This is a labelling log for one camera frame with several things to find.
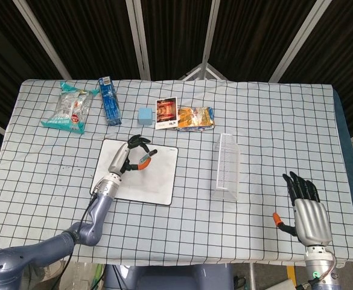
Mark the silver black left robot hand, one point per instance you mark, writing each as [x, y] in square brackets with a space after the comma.
[119, 158]

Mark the blue carton box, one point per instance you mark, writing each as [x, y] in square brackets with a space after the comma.
[111, 104]

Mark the white screen frame post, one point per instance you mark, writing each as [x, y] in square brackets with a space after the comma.
[297, 42]
[138, 39]
[43, 39]
[209, 33]

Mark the grey blue plastic stool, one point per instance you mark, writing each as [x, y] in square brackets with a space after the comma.
[170, 276]

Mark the white triangular screen foot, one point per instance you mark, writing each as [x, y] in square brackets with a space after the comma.
[204, 71]

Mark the white rectangular board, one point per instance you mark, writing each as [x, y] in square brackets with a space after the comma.
[158, 181]

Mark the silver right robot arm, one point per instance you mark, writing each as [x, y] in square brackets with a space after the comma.
[321, 266]

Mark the light blue cube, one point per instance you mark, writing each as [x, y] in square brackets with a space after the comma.
[146, 116]

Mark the clear plastic measuring container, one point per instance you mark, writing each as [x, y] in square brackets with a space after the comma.
[227, 169]

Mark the green whiteboard marker black cap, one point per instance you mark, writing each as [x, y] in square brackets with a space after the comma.
[147, 156]

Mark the orange yellow snack packet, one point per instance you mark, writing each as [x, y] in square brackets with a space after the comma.
[195, 119]

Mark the clear teal snack bag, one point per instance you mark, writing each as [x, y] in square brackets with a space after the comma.
[67, 111]

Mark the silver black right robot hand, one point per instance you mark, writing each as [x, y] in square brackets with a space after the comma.
[312, 220]

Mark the black checked white tablecloth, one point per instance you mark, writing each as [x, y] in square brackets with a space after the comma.
[194, 229]

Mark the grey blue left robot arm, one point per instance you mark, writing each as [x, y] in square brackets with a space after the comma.
[97, 211]

